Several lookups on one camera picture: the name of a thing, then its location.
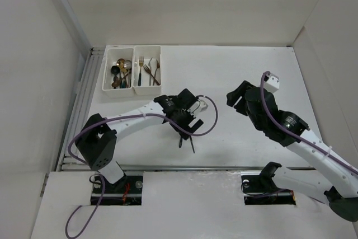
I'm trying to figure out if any gold fork green handle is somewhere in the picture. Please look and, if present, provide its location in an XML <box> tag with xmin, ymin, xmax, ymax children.
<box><xmin>138</xmin><ymin>56</ymin><xmax>144</xmax><ymax>87</ymax></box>

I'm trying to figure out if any silver spoon long handle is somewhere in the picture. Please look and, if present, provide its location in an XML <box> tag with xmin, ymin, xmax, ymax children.
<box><xmin>124</xmin><ymin>60</ymin><xmax>132</xmax><ymax>72</ymax></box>

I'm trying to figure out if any dark bronze spoon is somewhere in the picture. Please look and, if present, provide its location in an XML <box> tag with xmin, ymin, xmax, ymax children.
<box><xmin>111</xmin><ymin>72</ymin><xmax>130</xmax><ymax>88</ymax></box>

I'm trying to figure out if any gold spoon green handle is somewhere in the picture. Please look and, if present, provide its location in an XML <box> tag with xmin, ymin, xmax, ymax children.
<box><xmin>125</xmin><ymin>69</ymin><xmax>132</xmax><ymax>88</ymax></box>
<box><xmin>116</xmin><ymin>58</ymin><xmax>125</xmax><ymax>88</ymax></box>

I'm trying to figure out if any black spoon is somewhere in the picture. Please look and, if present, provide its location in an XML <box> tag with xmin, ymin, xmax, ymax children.
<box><xmin>111</xmin><ymin>65</ymin><xmax>120</xmax><ymax>88</ymax></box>

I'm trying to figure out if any rose gold fork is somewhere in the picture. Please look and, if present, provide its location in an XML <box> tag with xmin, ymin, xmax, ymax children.
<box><xmin>152</xmin><ymin>59</ymin><xmax>160</xmax><ymax>86</ymax></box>

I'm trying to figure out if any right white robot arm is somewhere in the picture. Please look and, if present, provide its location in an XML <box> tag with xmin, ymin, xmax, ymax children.
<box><xmin>227</xmin><ymin>81</ymin><xmax>357</xmax><ymax>222</ymax></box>

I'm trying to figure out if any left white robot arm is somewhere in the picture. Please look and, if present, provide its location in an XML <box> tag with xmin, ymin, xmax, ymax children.
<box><xmin>75</xmin><ymin>89</ymin><xmax>208</xmax><ymax>193</ymax></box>

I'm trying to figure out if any white divided utensil tray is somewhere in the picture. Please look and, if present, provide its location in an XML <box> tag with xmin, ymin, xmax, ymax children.
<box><xmin>102</xmin><ymin>45</ymin><xmax>162</xmax><ymax>98</ymax></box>

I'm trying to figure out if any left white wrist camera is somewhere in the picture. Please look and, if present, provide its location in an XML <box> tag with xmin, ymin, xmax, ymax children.
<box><xmin>191</xmin><ymin>99</ymin><xmax>208</xmax><ymax>115</ymax></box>

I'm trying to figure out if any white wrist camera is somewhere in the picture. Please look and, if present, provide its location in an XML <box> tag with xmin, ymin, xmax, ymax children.
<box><xmin>191</xmin><ymin>99</ymin><xmax>208</xmax><ymax>115</ymax></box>
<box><xmin>263</xmin><ymin>73</ymin><xmax>280</xmax><ymax>93</ymax></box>

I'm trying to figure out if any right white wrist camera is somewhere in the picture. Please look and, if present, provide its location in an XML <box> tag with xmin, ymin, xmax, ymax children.
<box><xmin>263</xmin><ymin>73</ymin><xmax>280</xmax><ymax>93</ymax></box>

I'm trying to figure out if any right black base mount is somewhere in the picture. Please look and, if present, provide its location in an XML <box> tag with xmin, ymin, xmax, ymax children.
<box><xmin>241</xmin><ymin>162</ymin><xmax>296</xmax><ymax>205</ymax></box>

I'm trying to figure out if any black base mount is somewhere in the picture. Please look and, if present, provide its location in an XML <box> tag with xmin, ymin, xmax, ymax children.
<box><xmin>241</xmin><ymin>162</ymin><xmax>296</xmax><ymax>205</ymax></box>
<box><xmin>89</xmin><ymin>175</ymin><xmax>143</xmax><ymax>206</ymax></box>

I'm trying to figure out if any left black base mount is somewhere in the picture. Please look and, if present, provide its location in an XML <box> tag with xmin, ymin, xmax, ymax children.
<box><xmin>89</xmin><ymin>175</ymin><xmax>143</xmax><ymax>206</ymax></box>

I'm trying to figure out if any aluminium rail frame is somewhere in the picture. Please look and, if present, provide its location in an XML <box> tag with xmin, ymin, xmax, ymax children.
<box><xmin>53</xmin><ymin>47</ymin><xmax>105</xmax><ymax>172</ymax></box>

